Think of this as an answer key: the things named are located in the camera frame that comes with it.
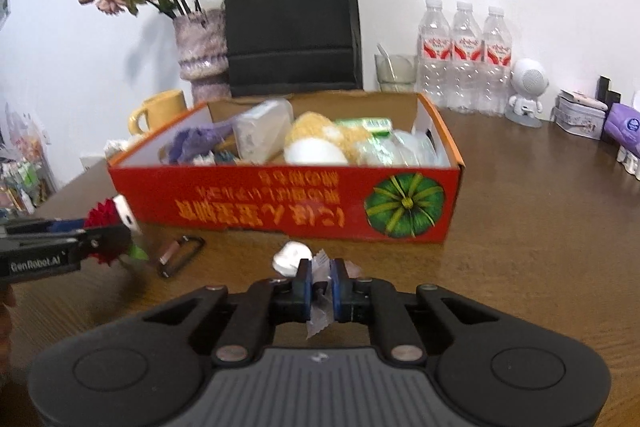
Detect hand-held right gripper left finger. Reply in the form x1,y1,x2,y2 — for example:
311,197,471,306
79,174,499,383
142,258,315,365

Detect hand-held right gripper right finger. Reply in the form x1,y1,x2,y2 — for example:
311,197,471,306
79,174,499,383
331,258,501,364

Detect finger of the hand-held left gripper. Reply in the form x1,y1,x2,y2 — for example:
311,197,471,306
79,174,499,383
75,224,134,267
0,218,90,236

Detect small clear candy wrapper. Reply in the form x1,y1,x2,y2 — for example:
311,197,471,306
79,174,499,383
305,249,364,341

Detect white tissue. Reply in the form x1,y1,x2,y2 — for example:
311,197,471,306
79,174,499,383
103,137,144,160
271,242,313,278

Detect red artificial flower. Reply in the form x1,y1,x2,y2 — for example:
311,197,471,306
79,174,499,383
84,199,151,269

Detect red cardboard box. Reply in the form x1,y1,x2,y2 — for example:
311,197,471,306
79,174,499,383
107,91,466,244

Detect white and yellow plush hamster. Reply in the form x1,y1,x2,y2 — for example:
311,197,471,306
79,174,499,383
283,112,374,166

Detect purple drawstring pouch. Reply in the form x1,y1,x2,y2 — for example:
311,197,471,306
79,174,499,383
159,114,251,166

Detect iridescent plastic bag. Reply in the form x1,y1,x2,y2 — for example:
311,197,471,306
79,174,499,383
357,130,436,166

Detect translucent plastic swab container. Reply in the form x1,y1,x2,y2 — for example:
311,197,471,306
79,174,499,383
234,99,295,160

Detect green snack packet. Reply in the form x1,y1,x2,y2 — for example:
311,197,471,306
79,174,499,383
336,117,394,138

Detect person's left hand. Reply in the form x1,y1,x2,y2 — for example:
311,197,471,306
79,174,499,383
0,288,17,373

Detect small white block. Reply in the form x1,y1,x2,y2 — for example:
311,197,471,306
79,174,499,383
112,194,144,236

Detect cluttered storage rack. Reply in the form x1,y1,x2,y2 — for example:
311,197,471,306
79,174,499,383
0,157,57,219

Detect black carabiner clip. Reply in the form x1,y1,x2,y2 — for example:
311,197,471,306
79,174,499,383
157,235,207,280

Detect cellophane wrapped bouquet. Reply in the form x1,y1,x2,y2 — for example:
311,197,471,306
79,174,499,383
0,102,51,162

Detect yellow mug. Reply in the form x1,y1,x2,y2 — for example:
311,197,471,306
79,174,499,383
128,90,189,136

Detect mottled purple ceramic vase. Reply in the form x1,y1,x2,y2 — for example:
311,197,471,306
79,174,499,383
173,9,232,105

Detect glass cup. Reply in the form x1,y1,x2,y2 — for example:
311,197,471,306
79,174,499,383
375,52,419,94

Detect white spoon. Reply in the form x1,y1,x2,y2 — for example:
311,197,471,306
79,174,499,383
376,43,396,74

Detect black paper bag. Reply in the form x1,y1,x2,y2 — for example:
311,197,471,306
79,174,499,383
223,0,364,98

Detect white robot figurine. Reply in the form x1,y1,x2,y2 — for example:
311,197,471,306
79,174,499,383
505,58,550,128

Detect grey tin box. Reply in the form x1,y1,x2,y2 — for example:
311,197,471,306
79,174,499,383
552,89,610,140

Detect small white bottles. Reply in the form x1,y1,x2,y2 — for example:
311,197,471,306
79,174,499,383
616,144,640,180

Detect purple tissue pack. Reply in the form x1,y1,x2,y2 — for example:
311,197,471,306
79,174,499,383
602,103,640,156

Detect black block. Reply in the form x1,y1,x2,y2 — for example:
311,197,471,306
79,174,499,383
597,76,623,104

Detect white wall outlet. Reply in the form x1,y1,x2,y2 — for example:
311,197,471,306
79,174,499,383
80,152,109,173

